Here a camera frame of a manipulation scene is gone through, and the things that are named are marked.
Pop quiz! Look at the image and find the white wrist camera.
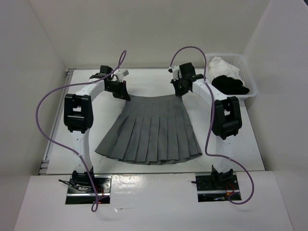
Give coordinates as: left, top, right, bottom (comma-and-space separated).
114, 70, 129, 82
168, 65, 182, 81

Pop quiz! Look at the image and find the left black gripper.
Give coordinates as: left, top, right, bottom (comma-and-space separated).
105, 80, 130, 101

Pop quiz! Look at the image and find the black skirt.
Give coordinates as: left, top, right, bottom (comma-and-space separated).
212, 75, 250, 95

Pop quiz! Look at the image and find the grey pleated skirt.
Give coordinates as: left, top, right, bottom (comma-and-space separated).
95, 95, 202, 165

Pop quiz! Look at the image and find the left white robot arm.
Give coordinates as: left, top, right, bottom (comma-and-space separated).
64, 65, 130, 193

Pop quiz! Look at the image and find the aluminium table edge rail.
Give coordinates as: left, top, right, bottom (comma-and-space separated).
38, 68, 75, 175

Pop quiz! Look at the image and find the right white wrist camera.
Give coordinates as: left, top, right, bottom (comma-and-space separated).
168, 65, 182, 81

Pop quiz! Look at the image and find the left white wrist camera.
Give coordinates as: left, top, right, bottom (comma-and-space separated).
114, 70, 129, 82

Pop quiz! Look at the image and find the white folded cloth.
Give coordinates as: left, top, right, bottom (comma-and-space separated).
206, 56, 241, 83

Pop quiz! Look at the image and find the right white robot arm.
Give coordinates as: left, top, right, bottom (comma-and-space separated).
168, 63, 242, 189

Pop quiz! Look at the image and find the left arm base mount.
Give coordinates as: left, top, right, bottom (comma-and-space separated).
58, 175, 112, 205

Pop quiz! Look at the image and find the white plastic basket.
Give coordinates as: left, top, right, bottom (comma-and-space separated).
205, 53, 258, 100

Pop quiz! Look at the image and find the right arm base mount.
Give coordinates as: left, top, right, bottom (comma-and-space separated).
191, 173, 242, 202

